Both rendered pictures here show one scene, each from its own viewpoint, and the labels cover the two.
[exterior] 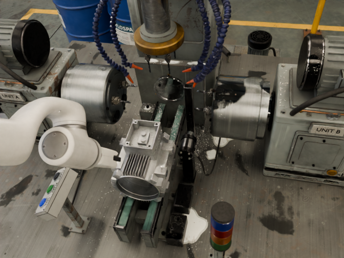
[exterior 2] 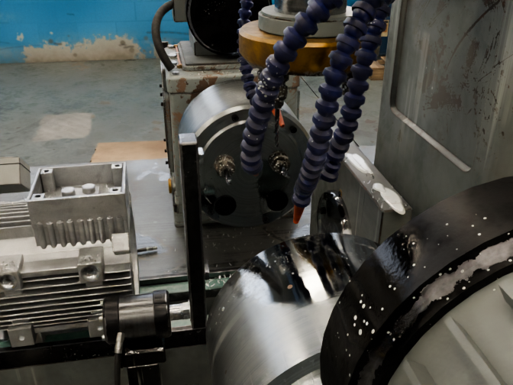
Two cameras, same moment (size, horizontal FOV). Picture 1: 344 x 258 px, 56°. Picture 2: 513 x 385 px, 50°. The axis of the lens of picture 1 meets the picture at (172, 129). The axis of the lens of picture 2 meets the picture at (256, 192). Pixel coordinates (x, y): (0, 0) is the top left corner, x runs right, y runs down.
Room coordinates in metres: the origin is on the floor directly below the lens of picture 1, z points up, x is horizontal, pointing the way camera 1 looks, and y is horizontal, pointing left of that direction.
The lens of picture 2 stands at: (0.60, -0.59, 1.47)
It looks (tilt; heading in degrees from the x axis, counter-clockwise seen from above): 27 degrees down; 61
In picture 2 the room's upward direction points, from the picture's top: straight up
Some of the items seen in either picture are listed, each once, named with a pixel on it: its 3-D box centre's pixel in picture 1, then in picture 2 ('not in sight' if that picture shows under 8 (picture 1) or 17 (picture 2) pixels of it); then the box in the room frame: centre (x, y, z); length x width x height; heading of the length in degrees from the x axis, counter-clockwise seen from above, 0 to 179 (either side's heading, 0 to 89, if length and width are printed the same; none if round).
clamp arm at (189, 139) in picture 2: (189, 112); (192, 237); (0.80, -0.07, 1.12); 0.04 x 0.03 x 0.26; 162
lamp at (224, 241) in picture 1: (221, 231); not in sight; (0.36, -0.10, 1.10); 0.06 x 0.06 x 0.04
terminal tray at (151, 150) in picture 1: (144, 140); (83, 203); (0.71, 0.10, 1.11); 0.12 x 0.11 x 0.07; 162
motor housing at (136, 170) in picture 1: (144, 165); (63, 263); (0.67, 0.11, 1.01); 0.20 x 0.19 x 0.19; 162
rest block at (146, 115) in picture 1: (149, 114); not in sight; (1.07, 0.10, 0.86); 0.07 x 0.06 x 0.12; 72
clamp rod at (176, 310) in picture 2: not in sight; (162, 313); (0.76, -0.06, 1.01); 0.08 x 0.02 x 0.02; 162
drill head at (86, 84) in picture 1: (86, 92); (239, 141); (1.08, 0.35, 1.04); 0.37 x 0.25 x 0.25; 72
